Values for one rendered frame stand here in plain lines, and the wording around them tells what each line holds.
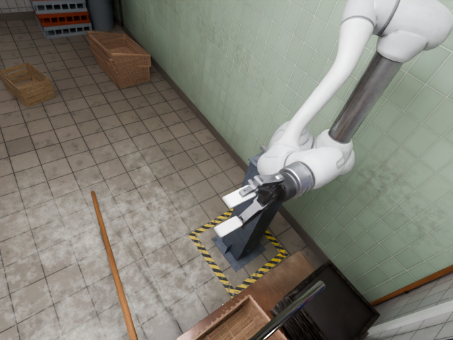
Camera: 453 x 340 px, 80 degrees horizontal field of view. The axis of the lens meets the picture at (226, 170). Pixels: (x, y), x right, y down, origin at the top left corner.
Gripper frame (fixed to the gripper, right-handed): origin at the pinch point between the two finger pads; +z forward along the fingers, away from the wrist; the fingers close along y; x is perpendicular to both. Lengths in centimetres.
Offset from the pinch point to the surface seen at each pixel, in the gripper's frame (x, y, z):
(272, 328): -24.6, 30.5, -5.6
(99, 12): 403, 122, -86
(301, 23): 87, 5, -117
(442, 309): -58, 46, -74
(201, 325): -7, 90, 1
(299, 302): -24.1, 30.5, -17.7
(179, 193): 97, 148, -47
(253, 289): -8, 90, -31
